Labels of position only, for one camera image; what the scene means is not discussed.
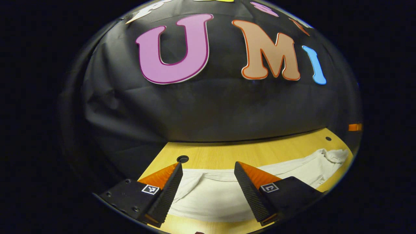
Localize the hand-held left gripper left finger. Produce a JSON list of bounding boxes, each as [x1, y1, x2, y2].
[[97, 162, 183, 228]]

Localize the black backdrop cloth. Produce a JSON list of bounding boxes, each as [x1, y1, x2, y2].
[[58, 0, 363, 182]]

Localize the white jeans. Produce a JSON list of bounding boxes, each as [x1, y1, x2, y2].
[[167, 149, 350, 223]]

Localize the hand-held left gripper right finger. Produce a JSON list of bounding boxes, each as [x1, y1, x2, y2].
[[234, 161, 325, 227]]

